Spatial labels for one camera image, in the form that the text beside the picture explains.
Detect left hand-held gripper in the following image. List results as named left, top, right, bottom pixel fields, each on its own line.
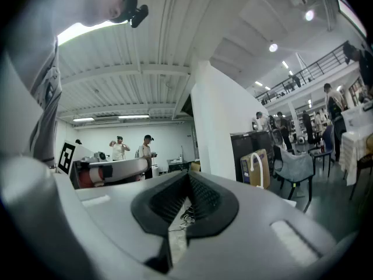
left=57, top=141, right=151, bottom=190

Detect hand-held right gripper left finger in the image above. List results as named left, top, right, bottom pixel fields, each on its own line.
left=55, top=170, right=190, bottom=275

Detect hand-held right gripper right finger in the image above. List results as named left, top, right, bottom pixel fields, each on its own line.
left=172, top=170, right=339, bottom=280

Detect cardboard box purple print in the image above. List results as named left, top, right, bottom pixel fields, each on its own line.
left=240, top=149, right=272, bottom=190

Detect black marble table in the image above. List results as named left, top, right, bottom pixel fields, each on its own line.
left=166, top=158, right=193, bottom=174

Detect chair with grey cover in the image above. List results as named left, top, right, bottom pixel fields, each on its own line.
left=272, top=144, right=316, bottom=213

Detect black cabinet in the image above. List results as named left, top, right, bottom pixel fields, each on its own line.
left=230, top=130, right=276, bottom=184

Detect blue chair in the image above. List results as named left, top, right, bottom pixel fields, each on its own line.
left=308, top=124, right=336, bottom=178

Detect table with checkered cloth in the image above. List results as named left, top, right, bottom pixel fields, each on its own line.
left=339, top=129, right=373, bottom=186

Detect white storage box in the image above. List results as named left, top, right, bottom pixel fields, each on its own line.
left=340, top=103, right=373, bottom=134

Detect person's torso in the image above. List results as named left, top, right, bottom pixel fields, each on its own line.
left=4, top=0, right=117, bottom=169

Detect black mezzanine railing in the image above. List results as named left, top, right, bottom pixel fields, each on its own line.
left=255, top=41, right=361, bottom=104

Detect large window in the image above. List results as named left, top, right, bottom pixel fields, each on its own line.
left=337, top=0, right=368, bottom=37

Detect tangled floor cables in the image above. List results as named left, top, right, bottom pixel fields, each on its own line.
left=174, top=204, right=196, bottom=233

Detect black head-worn camera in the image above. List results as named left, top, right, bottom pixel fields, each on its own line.
left=128, top=4, right=149, bottom=29

